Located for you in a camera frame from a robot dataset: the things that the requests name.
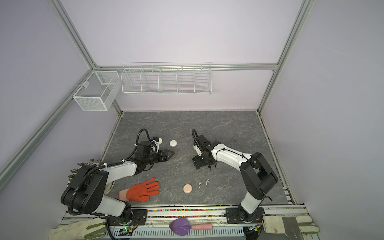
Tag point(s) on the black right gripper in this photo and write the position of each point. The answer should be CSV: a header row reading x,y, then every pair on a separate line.
x,y
197,162

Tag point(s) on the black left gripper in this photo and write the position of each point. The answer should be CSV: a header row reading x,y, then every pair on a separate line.
x,y
161,159

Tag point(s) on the white earbud charging case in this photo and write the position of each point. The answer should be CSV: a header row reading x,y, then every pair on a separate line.
x,y
173,143

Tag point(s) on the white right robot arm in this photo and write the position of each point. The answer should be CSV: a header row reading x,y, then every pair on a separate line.
x,y
257,174

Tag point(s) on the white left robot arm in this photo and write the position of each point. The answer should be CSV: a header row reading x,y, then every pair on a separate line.
x,y
85,192

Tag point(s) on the pink round charging case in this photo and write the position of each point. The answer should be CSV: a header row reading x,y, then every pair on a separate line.
x,y
187,188

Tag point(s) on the red rubber glove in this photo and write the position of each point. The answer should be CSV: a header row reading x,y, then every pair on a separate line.
x,y
140,192

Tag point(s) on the purple pink brush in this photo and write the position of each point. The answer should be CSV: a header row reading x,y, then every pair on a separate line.
x,y
181,227

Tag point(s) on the white mesh box basket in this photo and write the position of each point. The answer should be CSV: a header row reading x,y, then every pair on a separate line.
x,y
98,91

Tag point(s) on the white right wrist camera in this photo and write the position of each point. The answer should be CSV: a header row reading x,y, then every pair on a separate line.
x,y
197,149

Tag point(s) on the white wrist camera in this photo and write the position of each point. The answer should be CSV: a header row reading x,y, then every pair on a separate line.
x,y
197,149
155,144

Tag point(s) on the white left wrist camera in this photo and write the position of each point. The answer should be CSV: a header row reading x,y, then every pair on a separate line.
x,y
155,144

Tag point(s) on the white wire wall shelf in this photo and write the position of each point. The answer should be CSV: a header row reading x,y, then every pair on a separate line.
x,y
167,78

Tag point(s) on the white vented rail base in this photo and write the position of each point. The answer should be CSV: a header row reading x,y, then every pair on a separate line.
x,y
165,233

